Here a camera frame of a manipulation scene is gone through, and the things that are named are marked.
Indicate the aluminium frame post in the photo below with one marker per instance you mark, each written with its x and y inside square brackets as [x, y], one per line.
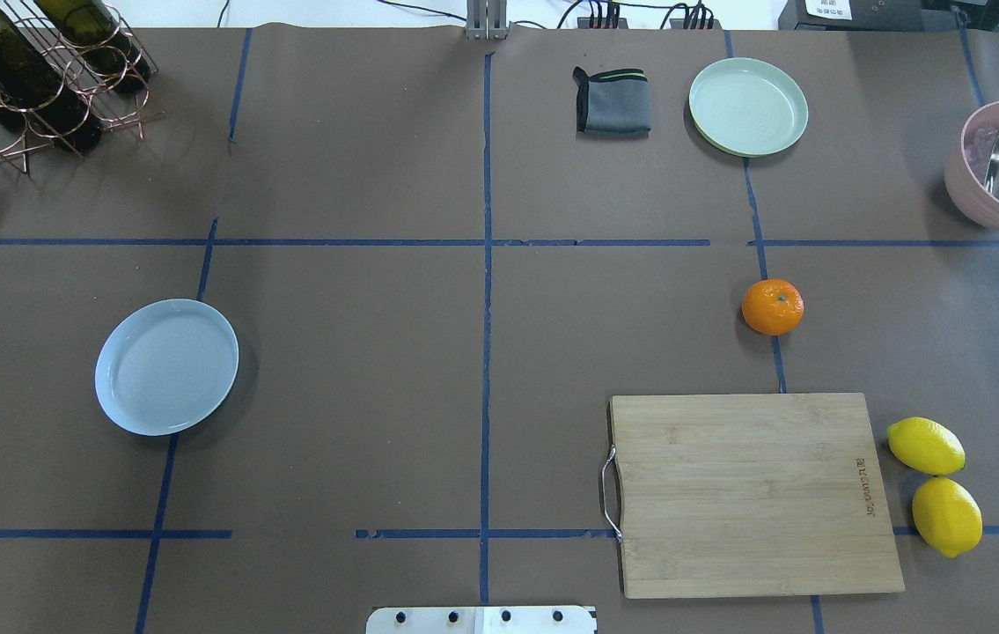
[487, 20]

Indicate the dark wine bottle lower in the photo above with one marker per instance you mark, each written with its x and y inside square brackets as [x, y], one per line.
[30, 84]

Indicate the lower yellow lemon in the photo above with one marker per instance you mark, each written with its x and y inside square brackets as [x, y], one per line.
[927, 446]

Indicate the yellow lemon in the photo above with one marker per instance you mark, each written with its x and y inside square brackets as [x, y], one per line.
[927, 446]
[946, 516]

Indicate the dark wine bottle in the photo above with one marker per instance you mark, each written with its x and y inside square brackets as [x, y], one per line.
[101, 42]
[30, 84]

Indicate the light blue plate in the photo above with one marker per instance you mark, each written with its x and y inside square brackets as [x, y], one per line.
[166, 367]

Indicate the pink bowl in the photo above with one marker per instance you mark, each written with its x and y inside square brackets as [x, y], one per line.
[967, 164]

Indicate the dark wine bottle upper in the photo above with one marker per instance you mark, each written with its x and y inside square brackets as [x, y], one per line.
[101, 42]

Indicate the near power strip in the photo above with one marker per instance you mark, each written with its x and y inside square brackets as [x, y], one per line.
[601, 16]

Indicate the light green plate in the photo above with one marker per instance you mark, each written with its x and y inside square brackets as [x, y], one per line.
[748, 107]

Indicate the upper yellow lemon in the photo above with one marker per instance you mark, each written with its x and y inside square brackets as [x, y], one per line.
[946, 516]

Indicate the orange mandarin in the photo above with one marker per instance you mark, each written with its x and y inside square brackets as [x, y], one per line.
[773, 307]

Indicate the power strip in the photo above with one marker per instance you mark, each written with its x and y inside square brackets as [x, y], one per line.
[601, 16]
[690, 17]

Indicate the bamboo cutting board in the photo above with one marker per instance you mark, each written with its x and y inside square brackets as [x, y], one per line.
[749, 495]

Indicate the grey folded cloth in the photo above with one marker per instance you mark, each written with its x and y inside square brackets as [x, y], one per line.
[613, 103]

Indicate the far power strip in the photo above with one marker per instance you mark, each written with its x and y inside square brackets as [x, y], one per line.
[690, 17]

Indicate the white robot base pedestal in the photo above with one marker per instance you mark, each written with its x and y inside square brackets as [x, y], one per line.
[484, 619]

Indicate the copper wire bottle rack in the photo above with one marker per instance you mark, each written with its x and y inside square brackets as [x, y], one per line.
[117, 113]

